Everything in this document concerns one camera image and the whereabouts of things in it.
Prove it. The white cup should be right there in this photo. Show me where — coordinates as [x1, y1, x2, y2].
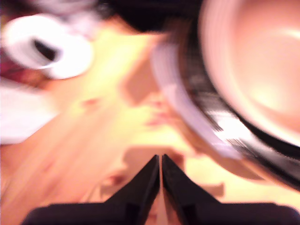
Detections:
[3, 13, 94, 80]

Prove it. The white flat sheet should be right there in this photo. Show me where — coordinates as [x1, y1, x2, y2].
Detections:
[0, 79, 58, 145]

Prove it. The black Philips rice cooker body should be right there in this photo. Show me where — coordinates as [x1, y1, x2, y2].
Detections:
[150, 0, 300, 195]

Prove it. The black rice cooker pot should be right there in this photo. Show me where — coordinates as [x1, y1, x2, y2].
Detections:
[200, 0, 300, 144]

